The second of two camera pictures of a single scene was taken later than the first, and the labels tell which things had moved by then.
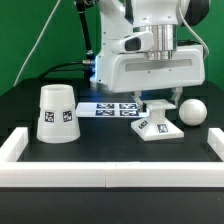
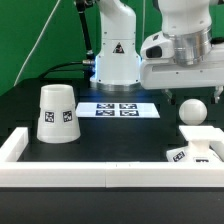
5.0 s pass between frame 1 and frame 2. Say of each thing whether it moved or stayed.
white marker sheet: stayed
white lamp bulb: stayed
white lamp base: moved
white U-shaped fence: stayed
